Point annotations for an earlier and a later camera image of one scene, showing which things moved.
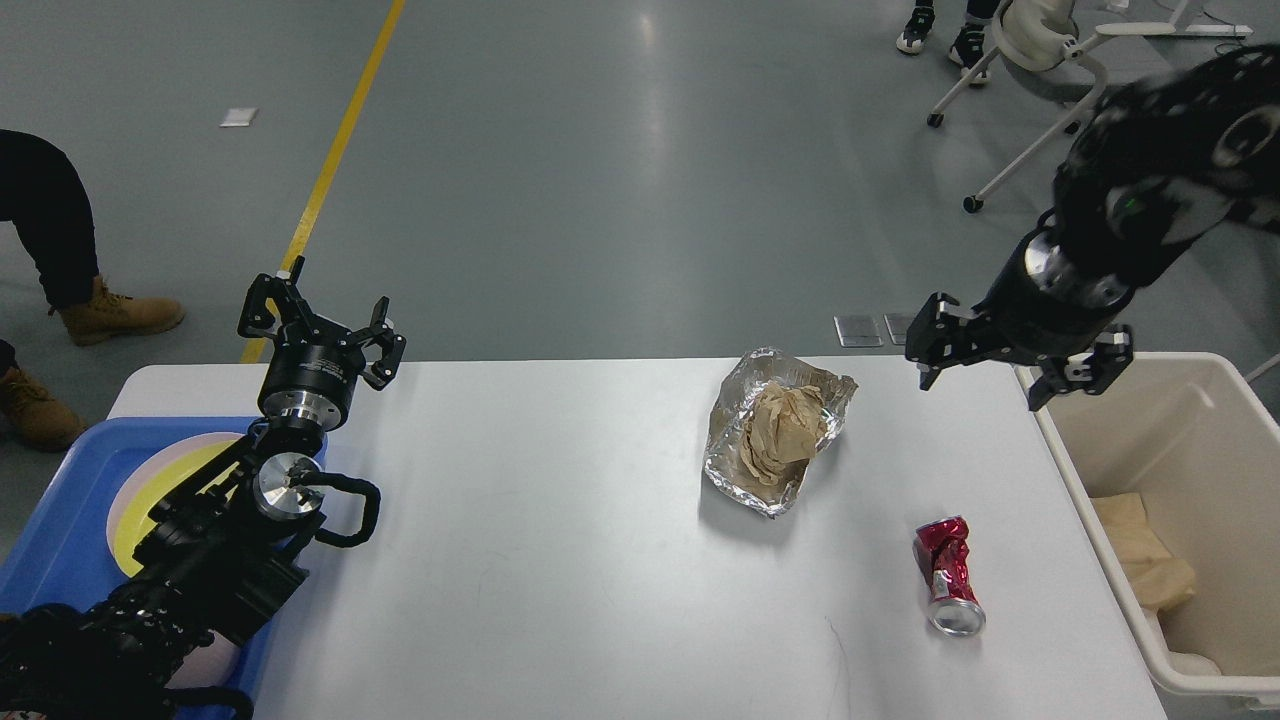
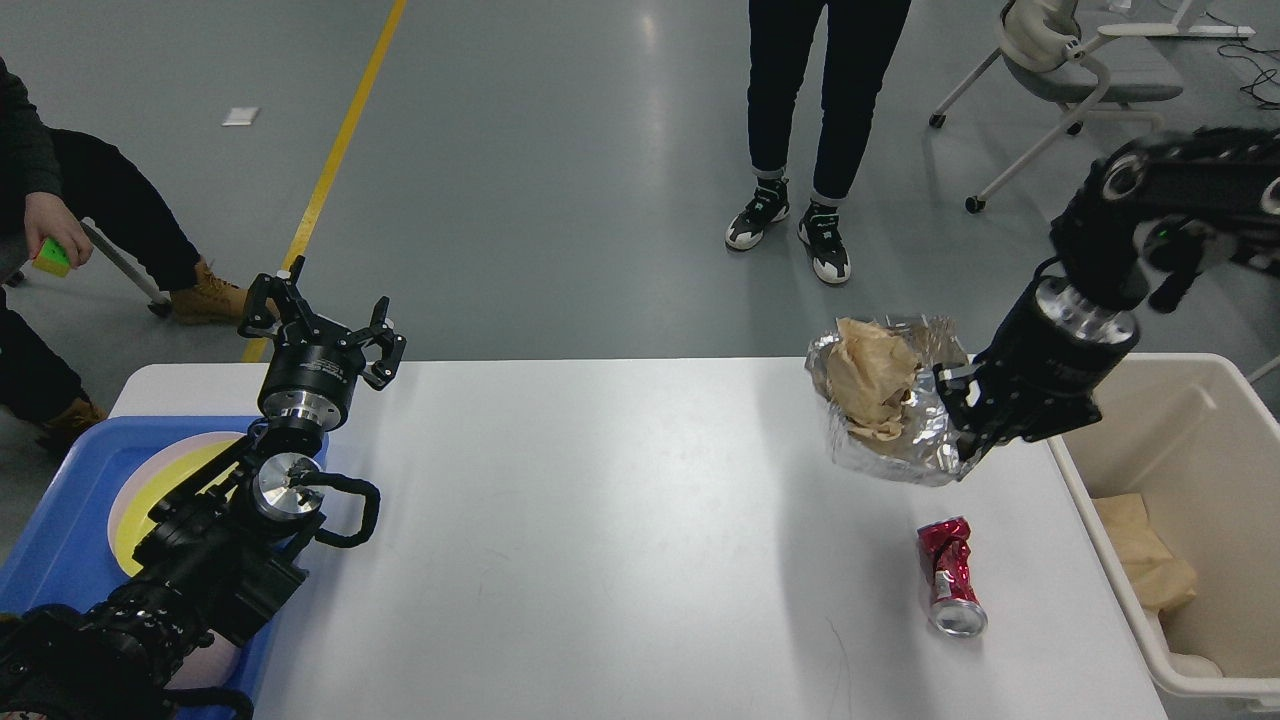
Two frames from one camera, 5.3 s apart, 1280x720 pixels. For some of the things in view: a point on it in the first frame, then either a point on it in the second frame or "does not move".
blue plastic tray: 63,555 does not move
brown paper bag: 1160,579 does not move
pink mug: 210,665 does not move
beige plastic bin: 1196,436 does not move
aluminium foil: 770,414 -> 925,453
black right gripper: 1049,296 -> 1036,372
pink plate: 141,468 does not move
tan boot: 32,417 -> 80,414
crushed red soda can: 942,553 does not move
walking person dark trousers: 972,45 -> 863,44
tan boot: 110,315 -> 211,301
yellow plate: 136,522 does not move
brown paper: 782,427 -> 870,369
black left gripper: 311,375 does not move
